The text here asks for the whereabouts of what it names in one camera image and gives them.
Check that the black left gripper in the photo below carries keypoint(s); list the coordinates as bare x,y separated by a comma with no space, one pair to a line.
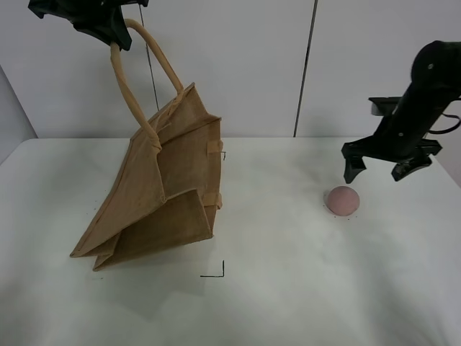
102,19

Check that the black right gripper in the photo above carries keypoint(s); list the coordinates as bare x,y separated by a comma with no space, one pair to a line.
399,137

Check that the pink peach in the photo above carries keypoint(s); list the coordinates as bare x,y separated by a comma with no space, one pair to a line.
342,201

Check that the brown linen tote bag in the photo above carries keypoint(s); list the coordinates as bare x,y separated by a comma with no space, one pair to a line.
167,191

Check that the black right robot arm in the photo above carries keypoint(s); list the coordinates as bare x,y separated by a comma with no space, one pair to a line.
435,75

